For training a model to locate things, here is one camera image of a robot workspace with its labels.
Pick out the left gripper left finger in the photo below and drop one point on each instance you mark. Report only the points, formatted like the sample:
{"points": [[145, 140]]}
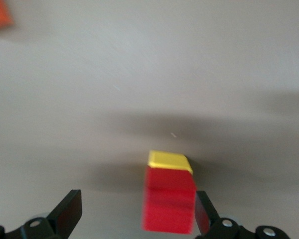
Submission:
{"points": [[67, 211]]}

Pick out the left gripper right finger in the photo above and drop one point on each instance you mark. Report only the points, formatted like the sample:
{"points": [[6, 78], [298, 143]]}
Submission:
{"points": [[206, 214]]}

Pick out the red block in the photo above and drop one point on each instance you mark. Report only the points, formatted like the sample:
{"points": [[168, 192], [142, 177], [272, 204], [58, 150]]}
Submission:
{"points": [[168, 204]]}

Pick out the yellow block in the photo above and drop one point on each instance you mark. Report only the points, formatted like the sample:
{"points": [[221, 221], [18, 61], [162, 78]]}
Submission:
{"points": [[168, 159]]}

